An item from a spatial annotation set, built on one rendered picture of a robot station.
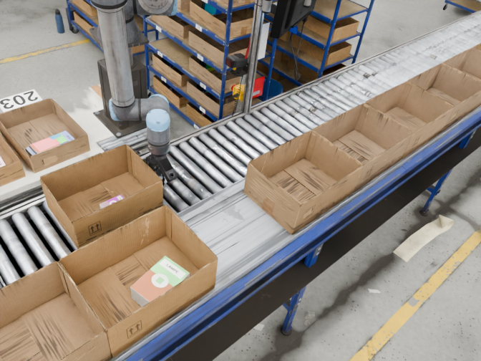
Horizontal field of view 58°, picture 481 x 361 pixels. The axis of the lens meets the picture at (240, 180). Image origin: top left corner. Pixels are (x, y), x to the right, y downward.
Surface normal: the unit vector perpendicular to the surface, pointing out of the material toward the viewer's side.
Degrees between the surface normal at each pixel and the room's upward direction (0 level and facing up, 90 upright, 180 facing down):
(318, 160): 89
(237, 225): 0
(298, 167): 0
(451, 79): 89
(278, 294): 0
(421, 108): 89
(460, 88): 89
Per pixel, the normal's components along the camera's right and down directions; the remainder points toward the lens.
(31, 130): 0.09, -0.72
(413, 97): -0.74, 0.40
